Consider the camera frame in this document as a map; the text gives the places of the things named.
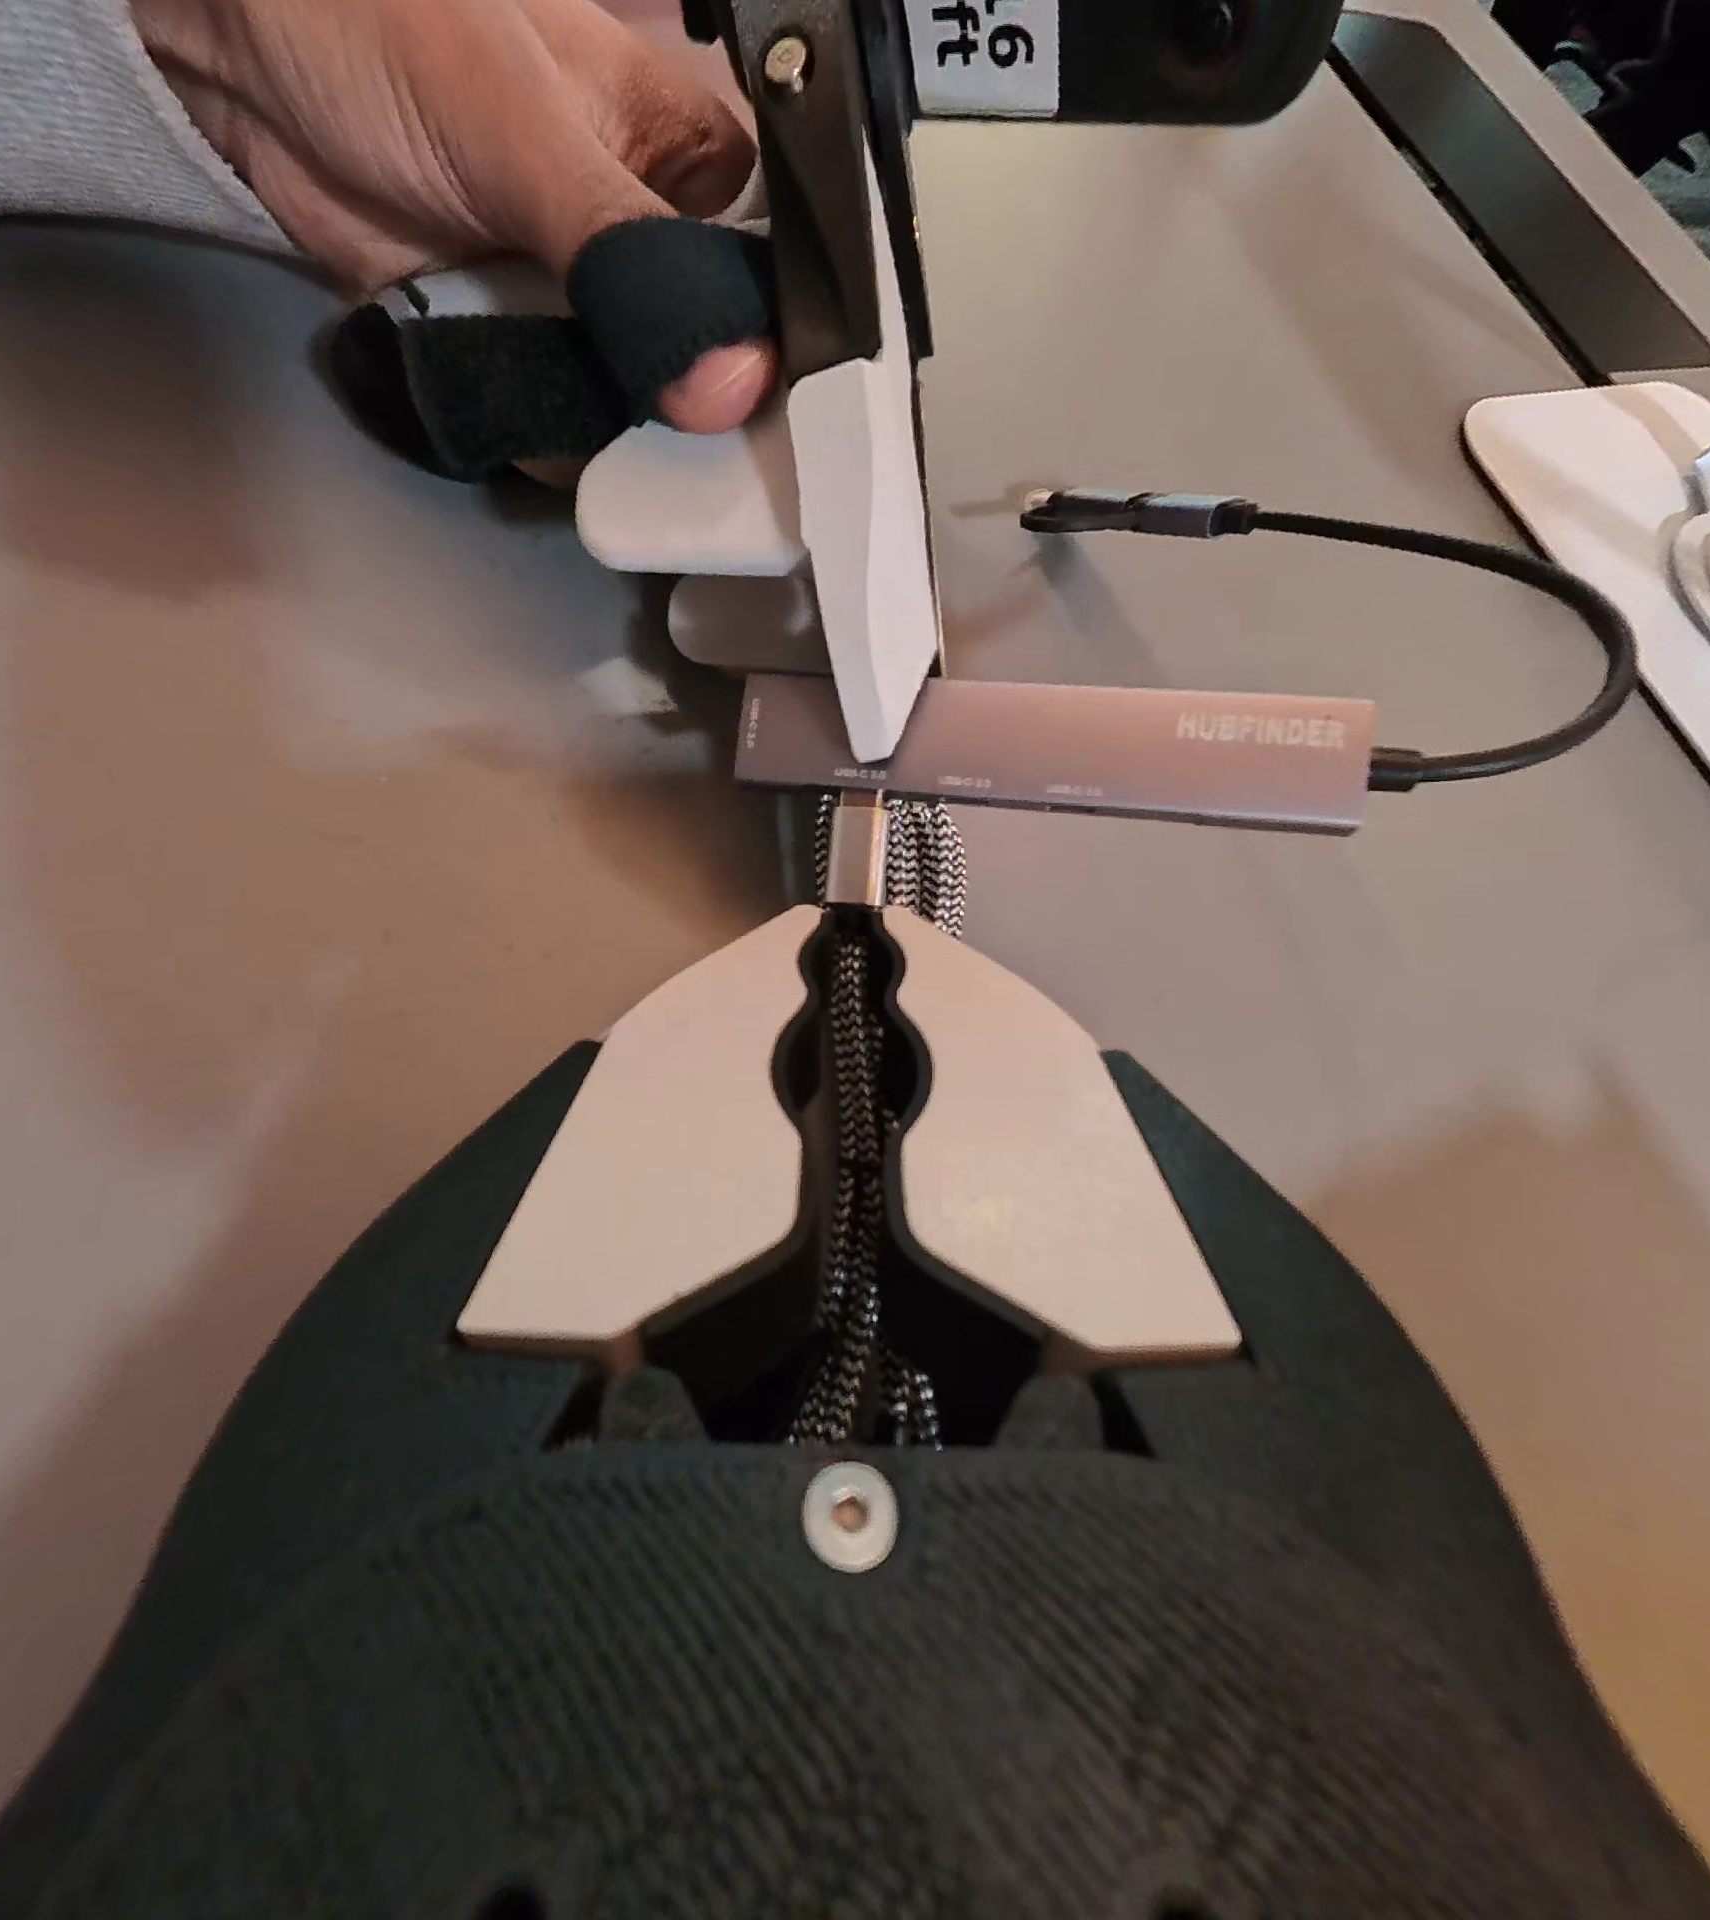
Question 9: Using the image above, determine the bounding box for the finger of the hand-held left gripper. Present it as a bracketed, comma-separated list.
[789, 127, 943, 763]

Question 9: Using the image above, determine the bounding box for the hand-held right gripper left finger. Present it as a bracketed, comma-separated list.
[454, 900, 839, 1371]

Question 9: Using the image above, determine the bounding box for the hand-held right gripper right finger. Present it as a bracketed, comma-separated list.
[875, 905, 1244, 1371]

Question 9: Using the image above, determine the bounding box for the black white braided cable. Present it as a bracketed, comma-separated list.
[772, 794, 971, 1458]

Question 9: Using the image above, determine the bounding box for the grey usb hub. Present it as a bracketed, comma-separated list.
[731, 675, 1378, 841]

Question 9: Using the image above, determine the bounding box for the person's left forearm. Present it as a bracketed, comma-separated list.
[0, 0, 299, 260]

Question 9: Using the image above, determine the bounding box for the grey desk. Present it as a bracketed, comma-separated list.
[0, 0, 1710, 1920]

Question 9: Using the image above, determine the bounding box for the person's left hand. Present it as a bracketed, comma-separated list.
[134, 0, 781, 440]

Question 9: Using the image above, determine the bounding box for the black office chair base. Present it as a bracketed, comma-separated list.
[1522, 0, 1710, 294]

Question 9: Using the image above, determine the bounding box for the white stand base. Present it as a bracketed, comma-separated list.
[1462, 378, 1710, 906]

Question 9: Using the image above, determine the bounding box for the black hub cable with plug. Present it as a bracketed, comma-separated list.
[1020, 482, 1641, 794]

